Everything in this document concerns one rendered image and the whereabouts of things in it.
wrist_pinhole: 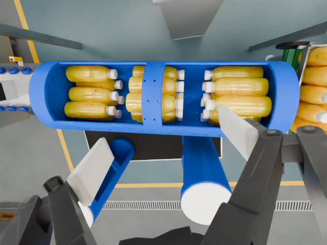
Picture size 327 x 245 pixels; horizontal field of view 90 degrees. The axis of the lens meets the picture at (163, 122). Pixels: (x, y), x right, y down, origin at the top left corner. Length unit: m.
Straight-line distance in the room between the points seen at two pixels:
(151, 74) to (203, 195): 0.67
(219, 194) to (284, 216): 1.91
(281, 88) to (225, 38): 1.26
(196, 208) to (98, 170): 0.87
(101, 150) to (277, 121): 0.52
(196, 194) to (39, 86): 0.83
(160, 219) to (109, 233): 0.89
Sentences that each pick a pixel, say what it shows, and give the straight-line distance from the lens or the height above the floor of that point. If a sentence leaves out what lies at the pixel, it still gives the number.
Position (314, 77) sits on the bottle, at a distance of 0.86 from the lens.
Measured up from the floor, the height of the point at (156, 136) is 0.15.
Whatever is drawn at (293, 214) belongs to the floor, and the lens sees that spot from 2.82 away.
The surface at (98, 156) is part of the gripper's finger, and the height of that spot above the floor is 1.61.
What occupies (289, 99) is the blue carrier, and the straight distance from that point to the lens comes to 0.60.
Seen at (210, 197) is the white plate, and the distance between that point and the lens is 0.96.
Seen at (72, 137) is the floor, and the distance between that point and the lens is 2.36.
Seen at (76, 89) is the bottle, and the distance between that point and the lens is 0.80.
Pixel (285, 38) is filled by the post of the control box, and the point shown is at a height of 0.58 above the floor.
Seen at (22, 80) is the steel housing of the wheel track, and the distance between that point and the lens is 1.19.
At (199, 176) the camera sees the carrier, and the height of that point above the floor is 0.98.
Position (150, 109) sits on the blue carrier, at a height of 1.24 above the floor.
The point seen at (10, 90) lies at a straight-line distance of 1.22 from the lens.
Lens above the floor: 1.74
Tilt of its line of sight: 71 degrees down
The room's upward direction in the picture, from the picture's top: 159 degrees counter-clockwise
